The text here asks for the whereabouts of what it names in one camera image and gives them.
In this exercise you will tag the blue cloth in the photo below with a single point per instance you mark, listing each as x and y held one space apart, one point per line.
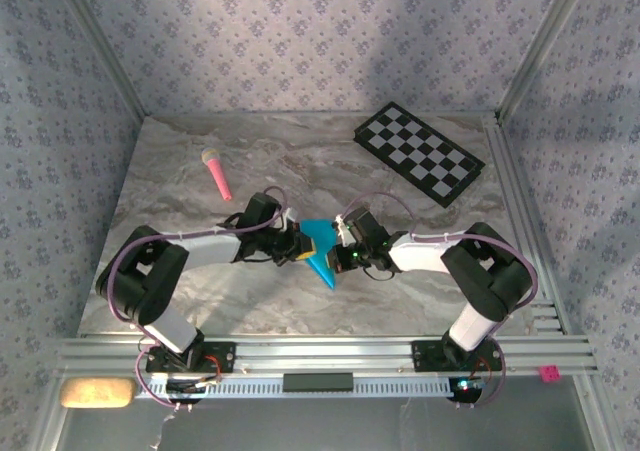
320 233

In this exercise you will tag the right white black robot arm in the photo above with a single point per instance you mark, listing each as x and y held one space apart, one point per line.
420 256

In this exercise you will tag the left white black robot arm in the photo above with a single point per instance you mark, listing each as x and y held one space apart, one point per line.
210 248

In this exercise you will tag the pink toy microphone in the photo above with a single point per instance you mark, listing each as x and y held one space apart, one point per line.
217 173

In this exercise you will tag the black white checkerboard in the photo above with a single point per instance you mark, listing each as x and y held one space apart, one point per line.
420 153

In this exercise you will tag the controller board with green light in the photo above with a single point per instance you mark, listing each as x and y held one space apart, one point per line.
467 387

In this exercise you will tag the small pink cube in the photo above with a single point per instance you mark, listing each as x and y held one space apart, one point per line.
549 373

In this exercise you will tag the tan oblong sponge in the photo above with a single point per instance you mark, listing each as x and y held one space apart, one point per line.
97 393

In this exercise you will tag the long aluminium mounting rail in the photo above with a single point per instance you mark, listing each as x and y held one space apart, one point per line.
320 351

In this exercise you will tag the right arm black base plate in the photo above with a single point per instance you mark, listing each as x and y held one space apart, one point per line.
425 356

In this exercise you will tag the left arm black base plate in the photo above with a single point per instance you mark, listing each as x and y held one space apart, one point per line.
220 358

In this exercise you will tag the aluminium side rail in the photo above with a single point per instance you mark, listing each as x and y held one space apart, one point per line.
505 171

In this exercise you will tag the aluminium frame post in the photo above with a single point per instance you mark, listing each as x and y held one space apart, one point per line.
540 46
103 46

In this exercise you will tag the aluminium frame bar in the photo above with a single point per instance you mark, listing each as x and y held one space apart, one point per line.
595 421
47 421

